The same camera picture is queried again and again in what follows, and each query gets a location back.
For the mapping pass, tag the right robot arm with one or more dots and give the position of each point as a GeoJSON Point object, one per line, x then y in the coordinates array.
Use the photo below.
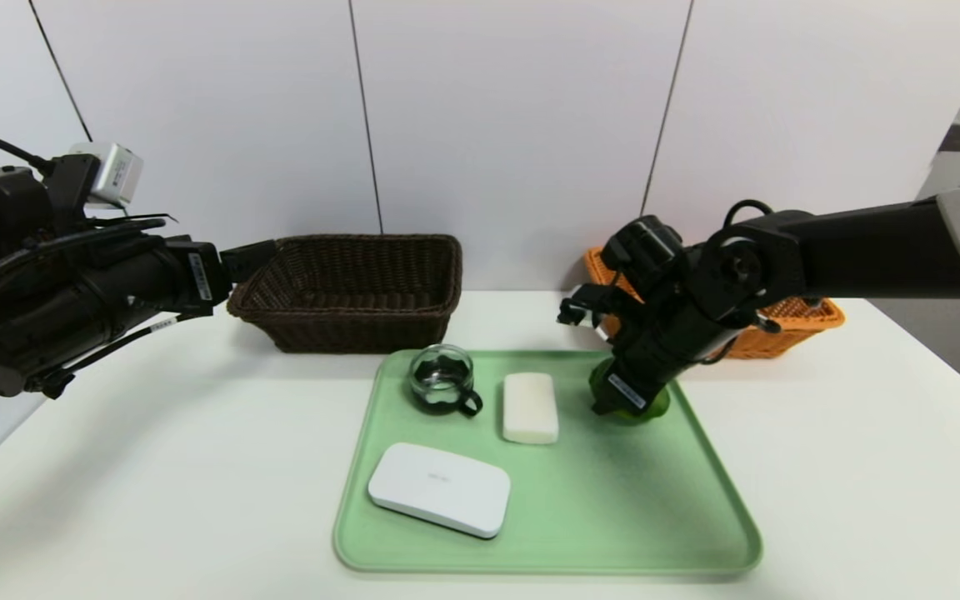
{"type": "Point", "coordinates": [863, 250]}

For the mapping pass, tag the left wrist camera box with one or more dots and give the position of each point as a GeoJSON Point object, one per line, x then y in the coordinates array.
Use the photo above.
{"type": "Point", "coordinates": [113, 171]}

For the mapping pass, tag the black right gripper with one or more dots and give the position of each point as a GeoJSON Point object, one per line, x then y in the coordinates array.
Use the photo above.
{"type": "Point", "coordinates": [626, 392]}

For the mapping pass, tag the white soap bar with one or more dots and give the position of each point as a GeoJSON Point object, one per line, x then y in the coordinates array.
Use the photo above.
{"type": "Point", "coordinates": [530, 408]}

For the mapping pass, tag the orange wicker basket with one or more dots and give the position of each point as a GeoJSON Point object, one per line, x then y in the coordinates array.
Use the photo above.
{"type": "Point", "coordinates": [797, 325]}

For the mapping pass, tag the dark wall fixture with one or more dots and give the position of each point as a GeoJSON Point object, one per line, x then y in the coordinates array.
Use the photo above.
{"type": "Point", "coordinates": [953, 138]}

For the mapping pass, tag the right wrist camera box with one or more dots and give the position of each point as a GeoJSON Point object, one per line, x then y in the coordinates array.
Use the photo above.
{"type": "Point", "coordinates": [584, 304]}

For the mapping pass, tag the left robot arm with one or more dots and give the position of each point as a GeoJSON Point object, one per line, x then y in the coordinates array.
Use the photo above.
{"type": "Point", "coordinates": [30, 325]}

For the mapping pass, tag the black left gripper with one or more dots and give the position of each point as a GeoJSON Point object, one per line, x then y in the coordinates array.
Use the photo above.
{"type": "Point", "coordinates": [202, 277]}

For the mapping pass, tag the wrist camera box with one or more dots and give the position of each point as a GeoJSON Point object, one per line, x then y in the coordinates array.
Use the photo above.
{"type": "Point", "coordinates": [113, 171]}
{"type": "Point", "coordinates": [584, 304]}

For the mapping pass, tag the dark brown wicker basket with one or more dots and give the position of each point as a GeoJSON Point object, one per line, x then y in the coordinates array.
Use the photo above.
{"type": "Point", "coordinates": [347, 329]}

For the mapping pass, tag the white rectangular box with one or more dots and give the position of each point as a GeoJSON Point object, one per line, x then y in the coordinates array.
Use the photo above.
{"type": "Point", "coordinates": [438, 487]}

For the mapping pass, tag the light green plastic tray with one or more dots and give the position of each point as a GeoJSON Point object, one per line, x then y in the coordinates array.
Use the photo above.
{"type": "Point", "coordinates": [613, 517]}

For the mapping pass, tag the green lime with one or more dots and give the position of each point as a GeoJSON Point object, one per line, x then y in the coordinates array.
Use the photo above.
{"type": "Point", "coordinates": [655, 404]}

